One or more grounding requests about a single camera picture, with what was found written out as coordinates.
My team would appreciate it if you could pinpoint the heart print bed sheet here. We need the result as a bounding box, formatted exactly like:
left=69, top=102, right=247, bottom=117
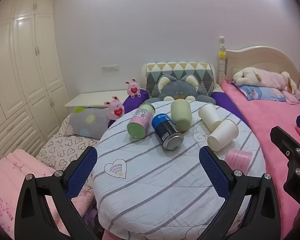
left=35, top=115, right=101, bottom=176

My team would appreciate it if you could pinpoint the white nightstand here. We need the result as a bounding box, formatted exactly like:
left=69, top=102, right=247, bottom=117
left=64, top=90, right=129, bottom=111

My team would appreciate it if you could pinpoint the blue metal can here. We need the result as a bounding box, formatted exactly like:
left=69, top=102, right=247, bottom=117
left=151, top=113, right=185, bottom=151

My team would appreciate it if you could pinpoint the white paper cup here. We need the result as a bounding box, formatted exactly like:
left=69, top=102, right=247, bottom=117
left=207, top=119, right=239, bottom=152
left=198, top=103, right=223, bottom=132

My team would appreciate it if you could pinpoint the blue cartoon pillow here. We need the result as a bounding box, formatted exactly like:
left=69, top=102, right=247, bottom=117
left=239, top=85, right=288, bottom=102

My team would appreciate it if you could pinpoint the pink blanket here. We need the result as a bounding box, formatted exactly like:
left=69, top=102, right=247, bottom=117
left=220, top=80, right=300, bottom=240

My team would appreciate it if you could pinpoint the green pink labelled can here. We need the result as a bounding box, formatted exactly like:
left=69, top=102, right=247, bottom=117
left=127, top=102, right=156, bottom=140

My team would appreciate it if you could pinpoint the grey flower pillow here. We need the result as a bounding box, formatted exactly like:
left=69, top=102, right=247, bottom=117
left=69, top=107, right=111, bottom=140

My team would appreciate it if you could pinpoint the pink bunny plush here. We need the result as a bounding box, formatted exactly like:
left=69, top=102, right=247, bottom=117
left=125, top=78, right=141, bottom=98
left=104, top=96, right=125, bottom=120

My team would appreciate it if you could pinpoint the pink floral pillow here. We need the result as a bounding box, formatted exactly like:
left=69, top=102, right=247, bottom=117
left=282, top=89, right=300, bottom=106

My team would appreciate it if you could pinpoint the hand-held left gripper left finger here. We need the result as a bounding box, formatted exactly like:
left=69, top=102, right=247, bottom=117
left=14, top=146, right=99, bottom=240

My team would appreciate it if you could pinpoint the white pink plush animal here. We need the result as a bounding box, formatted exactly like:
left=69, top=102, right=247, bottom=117
left=232, top=67, right=298, bottom=92

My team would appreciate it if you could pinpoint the pale green cup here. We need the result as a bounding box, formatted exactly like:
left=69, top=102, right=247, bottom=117
left=170, top=99, right=192, bottom=132

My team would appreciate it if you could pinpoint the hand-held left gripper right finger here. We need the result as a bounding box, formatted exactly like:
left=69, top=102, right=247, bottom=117
left=199, top=145, right=287, bottom=240

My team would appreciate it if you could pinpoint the folded pink quilt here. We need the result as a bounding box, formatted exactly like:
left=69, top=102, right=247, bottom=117
left=0, top=149, right=95, bottom=237

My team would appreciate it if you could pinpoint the cream bed headboard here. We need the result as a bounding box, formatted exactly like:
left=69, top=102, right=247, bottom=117
left=218, top=36, right=300, bottom=91

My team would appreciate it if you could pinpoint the triangle patterned cushion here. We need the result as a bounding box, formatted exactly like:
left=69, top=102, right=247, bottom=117
left=145, top=62, right=215, bottom=98

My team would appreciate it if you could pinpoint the grey cat plush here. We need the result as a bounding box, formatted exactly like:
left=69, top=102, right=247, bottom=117
left=143, top=74, right=217, bottom=105

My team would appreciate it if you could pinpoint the cream wardrobe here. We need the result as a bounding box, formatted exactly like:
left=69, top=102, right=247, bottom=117
left=0, top=0, right=70, bottom=167

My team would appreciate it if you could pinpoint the pink plastic cup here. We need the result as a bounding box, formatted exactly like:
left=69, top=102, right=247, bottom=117
left=224, top=148, right=253, bottom=174

